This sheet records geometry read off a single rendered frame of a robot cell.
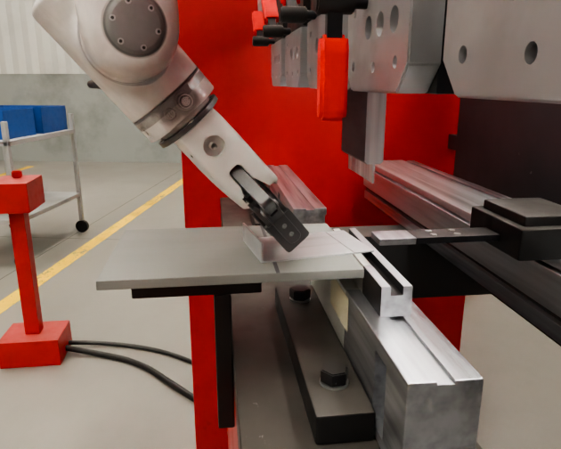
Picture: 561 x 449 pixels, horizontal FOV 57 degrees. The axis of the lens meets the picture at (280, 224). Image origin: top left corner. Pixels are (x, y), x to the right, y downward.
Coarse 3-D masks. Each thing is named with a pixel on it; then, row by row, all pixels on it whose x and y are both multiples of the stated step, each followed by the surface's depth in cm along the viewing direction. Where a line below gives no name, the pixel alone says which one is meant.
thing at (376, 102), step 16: (352, 96) 58; (368, 96) 52; (384, 96) 52; (352, 112) 58; (368, 112) 53; (384, 112) 53; (352, 128) 58; (368, 128) 53; (384, 128) 53; (352, 144) 58; (368, 144) 53; (352, 160) 62; (368, 160) 54; (368, 176) 56
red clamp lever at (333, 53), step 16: (320, 0) 38; (336, 0) 39; (352, 0) 39; (368, 0) 39; (336, 16) 39; (336, 32) 40; (320, 48) 40; (336, 48) 40; (320, 64) 40; (336, 64) 40; (320, 80) 40; (336, 80) 40; (320, 96) 41; (336, 96) 41; (320, 112) 41; (336, 112) 41
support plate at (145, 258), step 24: (120, 240) 62; (144, 240) 62; (168, 240) 62; (192, 240) 62; (216, 240) 62; (240, 240) 62; (120, 264) 54; (144, 264) 54; (168, 264) 54; (192, 264) 54; (216, 264) 54; (240, 264) 54; (264, 264) 54; (288, 264) 54; (312, 264) 54; (336, 264) 54; (96, 288) 50; (120, 288) 50; (144, 288) 50
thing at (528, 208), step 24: (480, 216) 67; (504, 216) 64; (528, 216) 59; (552, 216) 60; (384, 240) 61; (408, 240) 61; (432, 240) 62; (456, 240) 62; (480, 240) 63; (504, 240) 62; (528, 240) 59; (552, 240) 59
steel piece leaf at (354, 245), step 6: (330, 234) 64; (336, 234) 64; (342, 234) 64; (348, 234) 64; (342, 240) 62; (348, 240) 62; (354, 240) 62; (348, 246) 59; (354, 246) 59; (360, 246) 59; (366, 246) 59; (354, 252) 57; (360, 252) 57; (366, 252) 58
